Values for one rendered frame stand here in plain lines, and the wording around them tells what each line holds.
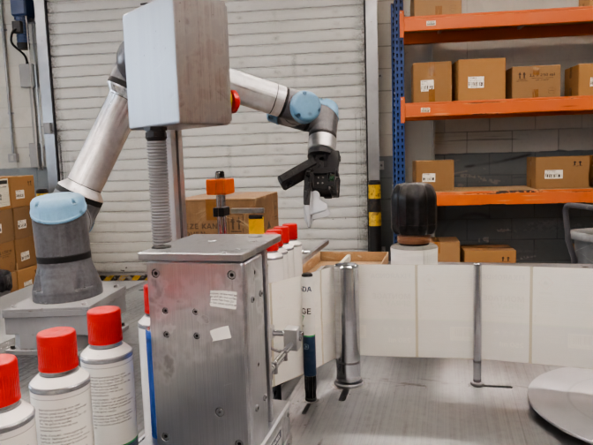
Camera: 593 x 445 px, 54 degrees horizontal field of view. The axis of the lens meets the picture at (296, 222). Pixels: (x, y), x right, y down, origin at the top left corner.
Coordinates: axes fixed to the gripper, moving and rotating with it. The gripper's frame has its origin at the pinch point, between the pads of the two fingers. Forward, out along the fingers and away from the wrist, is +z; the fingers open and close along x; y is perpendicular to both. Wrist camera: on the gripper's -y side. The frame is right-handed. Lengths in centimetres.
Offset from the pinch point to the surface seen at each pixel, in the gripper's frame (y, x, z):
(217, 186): -7.2, -41.0, 10.2
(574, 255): 98, 174, -56
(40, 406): 0, -86, 54
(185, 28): -3, -71, -1
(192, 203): -35.5, 6.5, -8.9
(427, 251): 31.0, -33.0, 19.7
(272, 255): 1.7, -30.7, 20.0
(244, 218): -20.4, 9.7, -5.5
